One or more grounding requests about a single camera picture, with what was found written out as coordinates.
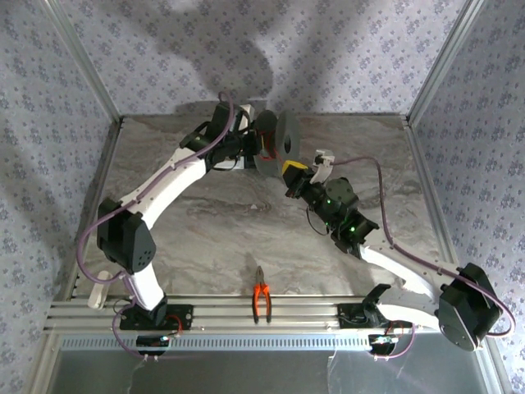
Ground black cable spool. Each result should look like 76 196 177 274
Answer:
252 109 303 178

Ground white open box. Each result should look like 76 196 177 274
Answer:
215 158 255 172

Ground small black controller board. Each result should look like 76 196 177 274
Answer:
367 334 399 355
136 334 171 356

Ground grey metal sheet panel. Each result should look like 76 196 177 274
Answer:
48 348 500 394

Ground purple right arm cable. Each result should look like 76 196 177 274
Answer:
332 155 516 362

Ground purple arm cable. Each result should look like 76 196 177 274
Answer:
332 155 516 362
76 89 235 363

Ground aluminium side rail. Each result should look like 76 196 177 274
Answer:
405 117 483 303
48 117 124 305

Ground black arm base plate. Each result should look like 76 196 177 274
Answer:
337 302 413 329
119 303 194 331

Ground aluminium frame rail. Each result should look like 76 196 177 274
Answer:
43 293 491 333

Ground orange handled pliers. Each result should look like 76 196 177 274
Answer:
251 265 272 324

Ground slotted grey cable duct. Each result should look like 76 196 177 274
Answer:
61 332 370 350

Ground aluminium frame post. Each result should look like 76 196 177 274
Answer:
404 0 488 126
40 0 125 126

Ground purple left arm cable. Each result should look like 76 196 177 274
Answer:
76 89 235 363

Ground white plastic bracket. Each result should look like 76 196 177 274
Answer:
88 269 118 311

